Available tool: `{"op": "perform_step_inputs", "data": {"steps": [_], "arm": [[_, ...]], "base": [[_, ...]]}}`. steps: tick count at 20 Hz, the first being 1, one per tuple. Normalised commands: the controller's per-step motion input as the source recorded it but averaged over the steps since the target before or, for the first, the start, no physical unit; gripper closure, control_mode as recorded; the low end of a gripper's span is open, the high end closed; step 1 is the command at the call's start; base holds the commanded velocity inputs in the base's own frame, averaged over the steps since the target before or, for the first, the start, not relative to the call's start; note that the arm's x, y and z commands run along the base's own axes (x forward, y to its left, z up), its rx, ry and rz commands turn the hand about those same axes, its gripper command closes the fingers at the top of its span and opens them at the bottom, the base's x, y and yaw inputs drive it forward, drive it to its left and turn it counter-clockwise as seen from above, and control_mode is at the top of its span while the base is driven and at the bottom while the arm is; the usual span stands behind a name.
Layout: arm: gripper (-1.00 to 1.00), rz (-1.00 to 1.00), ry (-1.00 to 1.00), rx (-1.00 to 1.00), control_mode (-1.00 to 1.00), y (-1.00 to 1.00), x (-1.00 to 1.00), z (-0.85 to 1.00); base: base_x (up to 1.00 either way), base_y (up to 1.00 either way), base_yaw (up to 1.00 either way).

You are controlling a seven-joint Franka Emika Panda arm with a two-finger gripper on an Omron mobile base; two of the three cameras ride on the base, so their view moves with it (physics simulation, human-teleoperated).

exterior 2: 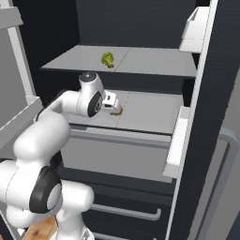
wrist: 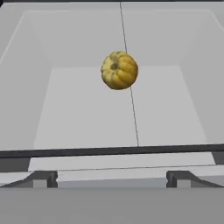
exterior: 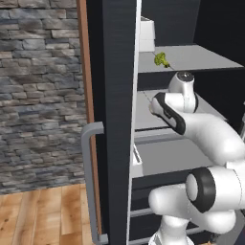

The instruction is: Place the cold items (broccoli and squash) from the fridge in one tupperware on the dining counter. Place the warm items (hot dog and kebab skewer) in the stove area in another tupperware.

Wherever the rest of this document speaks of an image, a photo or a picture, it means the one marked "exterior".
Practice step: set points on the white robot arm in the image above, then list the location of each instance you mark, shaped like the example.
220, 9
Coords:
210, 134

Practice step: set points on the black fridge door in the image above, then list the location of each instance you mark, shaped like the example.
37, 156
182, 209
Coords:
115, 121

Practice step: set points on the green broccoli floret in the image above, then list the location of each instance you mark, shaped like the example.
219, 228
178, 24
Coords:
161, 59

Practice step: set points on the black open fridge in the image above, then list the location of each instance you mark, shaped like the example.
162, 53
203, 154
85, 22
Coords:
207, 32

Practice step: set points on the brown wooden cabinet panel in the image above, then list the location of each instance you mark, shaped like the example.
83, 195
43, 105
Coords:
87, 95

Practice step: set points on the white carton box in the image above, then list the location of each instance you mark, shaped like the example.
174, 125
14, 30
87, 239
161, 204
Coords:
147, 35

